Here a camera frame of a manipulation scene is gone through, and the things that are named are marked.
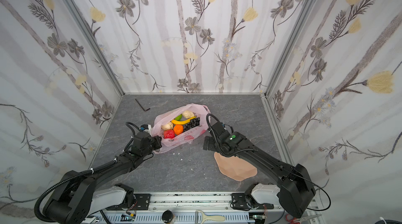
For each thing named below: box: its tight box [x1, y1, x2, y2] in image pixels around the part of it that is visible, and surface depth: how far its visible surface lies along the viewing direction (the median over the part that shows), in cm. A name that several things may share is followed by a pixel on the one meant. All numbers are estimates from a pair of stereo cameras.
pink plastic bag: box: [151, 103, 211, 155], surface depth 93 cm
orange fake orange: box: [173, 124, 184, 136], surface depth 98 cm
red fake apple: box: [163, 129, 175, 139], surface depth 94 cm
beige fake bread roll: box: [182, 110, 195, 119], surface depth 106 cm
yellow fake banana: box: [171, 116, 197, 126], surface depth 103 cm
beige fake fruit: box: [161, 121, 174, 131], surface depth 98 cm
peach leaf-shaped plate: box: [213, 151, 258, 182], surface depth 82 cm
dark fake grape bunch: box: [183, 116, 201, 132], surface depth 100 cm
